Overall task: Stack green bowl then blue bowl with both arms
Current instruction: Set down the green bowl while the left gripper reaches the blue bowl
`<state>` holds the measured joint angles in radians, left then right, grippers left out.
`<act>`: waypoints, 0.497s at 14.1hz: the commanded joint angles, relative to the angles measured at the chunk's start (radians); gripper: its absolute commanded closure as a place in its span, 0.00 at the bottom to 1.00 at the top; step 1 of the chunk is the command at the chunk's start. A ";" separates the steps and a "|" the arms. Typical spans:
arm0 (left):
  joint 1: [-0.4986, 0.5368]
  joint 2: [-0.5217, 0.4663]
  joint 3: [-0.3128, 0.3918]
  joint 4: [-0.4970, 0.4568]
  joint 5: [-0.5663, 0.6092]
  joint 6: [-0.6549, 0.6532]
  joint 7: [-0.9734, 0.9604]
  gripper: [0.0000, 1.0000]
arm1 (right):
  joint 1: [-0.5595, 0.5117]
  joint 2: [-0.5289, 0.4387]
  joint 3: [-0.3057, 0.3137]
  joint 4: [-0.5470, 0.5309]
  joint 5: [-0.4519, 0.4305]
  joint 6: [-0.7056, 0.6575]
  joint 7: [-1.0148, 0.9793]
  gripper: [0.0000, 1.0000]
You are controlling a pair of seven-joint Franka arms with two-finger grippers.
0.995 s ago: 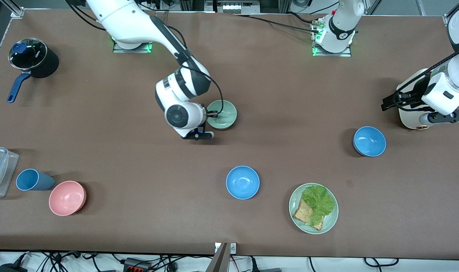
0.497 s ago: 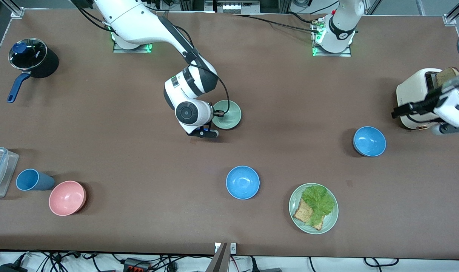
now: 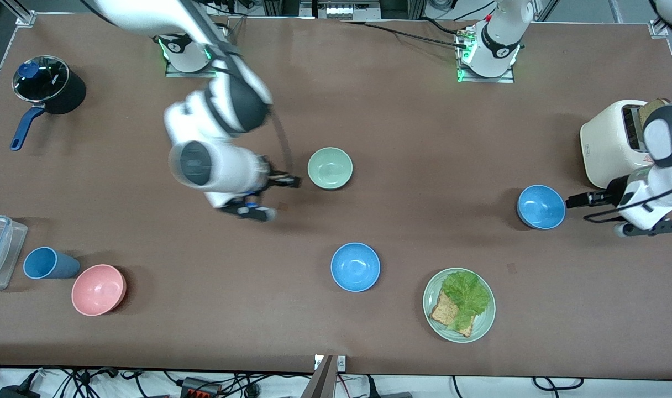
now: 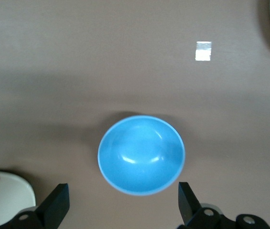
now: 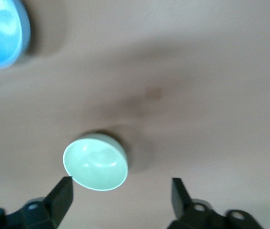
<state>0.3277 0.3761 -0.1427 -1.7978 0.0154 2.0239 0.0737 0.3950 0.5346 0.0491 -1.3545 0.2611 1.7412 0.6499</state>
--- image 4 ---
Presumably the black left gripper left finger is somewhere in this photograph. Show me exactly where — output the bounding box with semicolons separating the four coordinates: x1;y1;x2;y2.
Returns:
0;183;70;229

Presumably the small square tape patch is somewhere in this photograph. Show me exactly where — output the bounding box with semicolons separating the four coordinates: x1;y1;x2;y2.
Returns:
195;41;212;62

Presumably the blue bowl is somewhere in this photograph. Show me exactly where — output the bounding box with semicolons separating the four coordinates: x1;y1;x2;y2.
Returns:
97;115;186;197

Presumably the cream toaster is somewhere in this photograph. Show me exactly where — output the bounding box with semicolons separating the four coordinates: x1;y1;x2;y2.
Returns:
0;169;36;227

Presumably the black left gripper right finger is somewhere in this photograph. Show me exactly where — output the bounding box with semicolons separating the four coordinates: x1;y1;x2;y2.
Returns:
177;181;270;229

